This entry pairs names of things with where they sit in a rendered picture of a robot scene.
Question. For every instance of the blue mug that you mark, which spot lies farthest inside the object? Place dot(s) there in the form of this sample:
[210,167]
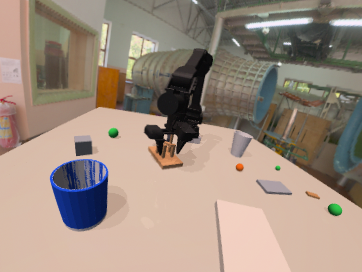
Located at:
[80,189]

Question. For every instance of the green ball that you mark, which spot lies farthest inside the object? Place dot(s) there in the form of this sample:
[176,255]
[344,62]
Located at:
[113,132]
[335,209]

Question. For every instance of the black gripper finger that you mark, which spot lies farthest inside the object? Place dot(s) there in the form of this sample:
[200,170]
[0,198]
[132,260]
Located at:
[180,145]
[159,143]

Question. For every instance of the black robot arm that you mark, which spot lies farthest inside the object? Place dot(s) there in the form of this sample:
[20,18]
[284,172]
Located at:
[183,82]

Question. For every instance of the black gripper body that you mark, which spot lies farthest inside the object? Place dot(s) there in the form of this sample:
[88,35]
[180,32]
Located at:
[155,132]

